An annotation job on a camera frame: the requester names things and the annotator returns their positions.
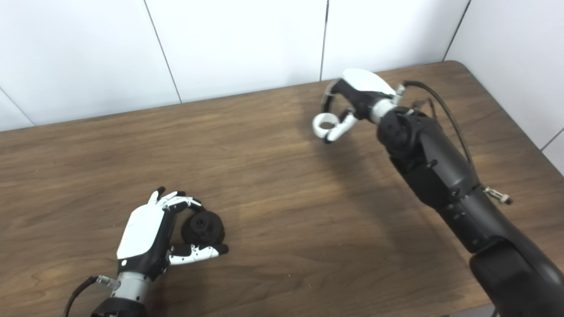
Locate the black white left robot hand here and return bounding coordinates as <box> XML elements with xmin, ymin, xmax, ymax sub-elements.
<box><xmin>116</xmin><ymin>186</ymin><xmax>229</xmax><ymax>281</ymax></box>

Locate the round black plastic part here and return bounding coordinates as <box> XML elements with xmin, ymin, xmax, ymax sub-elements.
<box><xmin>181</xmin><ymin>210</ymin><xmax>226</xmax><ymax>247</ymax></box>

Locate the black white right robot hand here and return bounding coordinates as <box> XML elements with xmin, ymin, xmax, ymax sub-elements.
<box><xmin>321</xmin><ymin>69</ymin><xmax>397</xmax><ymax>144</ymax></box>

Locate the white plastic ring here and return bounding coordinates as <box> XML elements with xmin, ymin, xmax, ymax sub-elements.
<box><xmin>312</xmin><ymin>113</ymin><xmax>339</xmax><ymax>138</ymax></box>

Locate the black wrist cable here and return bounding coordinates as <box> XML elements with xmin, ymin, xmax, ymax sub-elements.
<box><xmin>64</xmin><ymin>276</ymin><xmax>120</xmax><ymax>317</ymax></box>
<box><xmin>396</xmin><ymin>81</ymin><xmax>514</xmax><ymax>206</ymax></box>

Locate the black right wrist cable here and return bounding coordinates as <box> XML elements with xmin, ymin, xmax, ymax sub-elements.
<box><xmin>396</xmin><ymin>81</ymin><xmax>514</xmax><ymax>206</ymax></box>

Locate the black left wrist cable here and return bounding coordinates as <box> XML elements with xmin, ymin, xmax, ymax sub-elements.
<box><xmin>64</xmin><ymin>276</ymin><xmax>120</xmax><ymax>317</ymax></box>

